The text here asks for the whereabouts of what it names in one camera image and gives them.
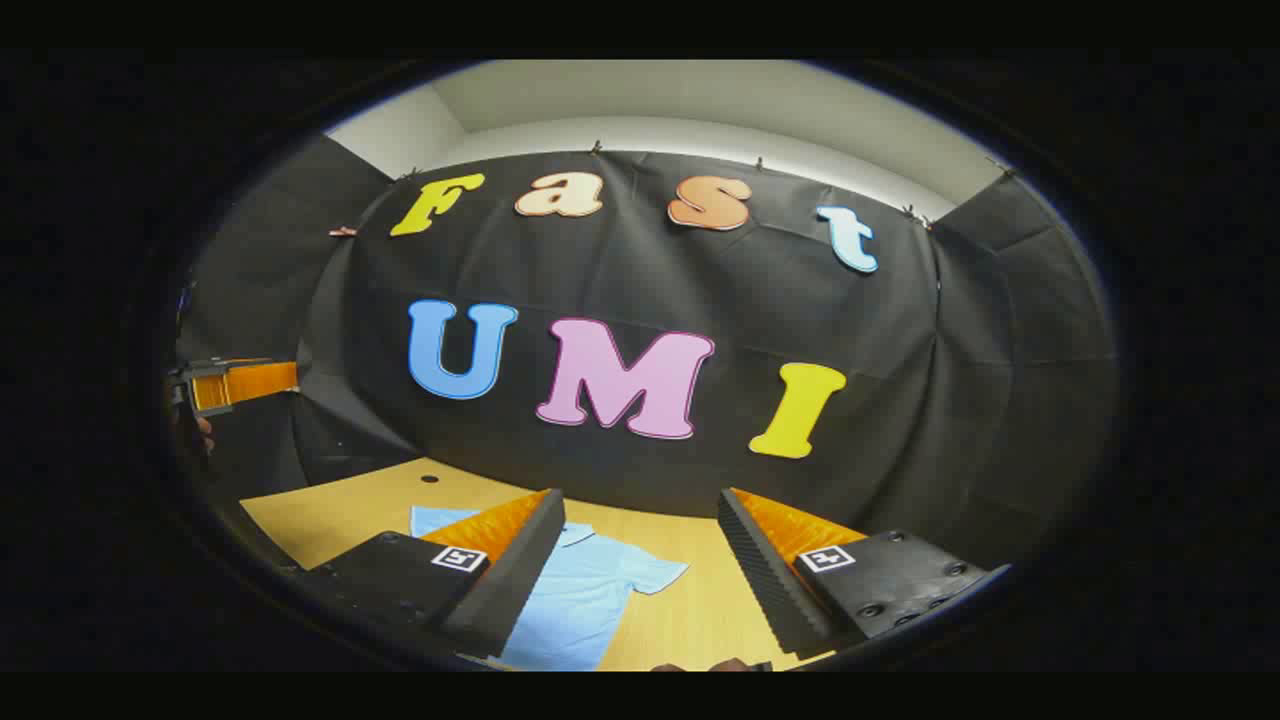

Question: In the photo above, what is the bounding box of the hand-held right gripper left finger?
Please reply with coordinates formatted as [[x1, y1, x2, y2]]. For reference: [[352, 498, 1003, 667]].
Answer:
[[290, 488, 567, 661]]

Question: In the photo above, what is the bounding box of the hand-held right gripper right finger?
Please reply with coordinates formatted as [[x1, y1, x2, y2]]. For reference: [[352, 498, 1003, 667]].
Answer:
[[717, 488, 1012, 661]]

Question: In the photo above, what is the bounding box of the light blue T-shirt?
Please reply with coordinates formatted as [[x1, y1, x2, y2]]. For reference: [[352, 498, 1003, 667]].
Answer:
[[410, 505, 691, 673]]

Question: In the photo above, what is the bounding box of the black backdrop cloth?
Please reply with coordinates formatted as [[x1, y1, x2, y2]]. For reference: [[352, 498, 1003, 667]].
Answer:
[[175, 135, 1119, 571]]

